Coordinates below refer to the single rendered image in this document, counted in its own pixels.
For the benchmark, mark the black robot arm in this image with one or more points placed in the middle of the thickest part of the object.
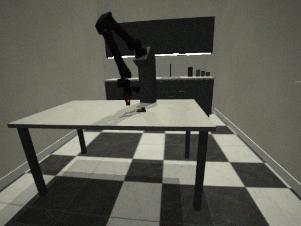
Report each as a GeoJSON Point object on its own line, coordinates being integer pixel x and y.
{"type": "Point", "coordinates": [105, 21]}

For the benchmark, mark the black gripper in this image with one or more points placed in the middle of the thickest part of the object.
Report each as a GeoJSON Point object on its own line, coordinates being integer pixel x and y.
{"type": "Point", "coordinates": [127, 95]}

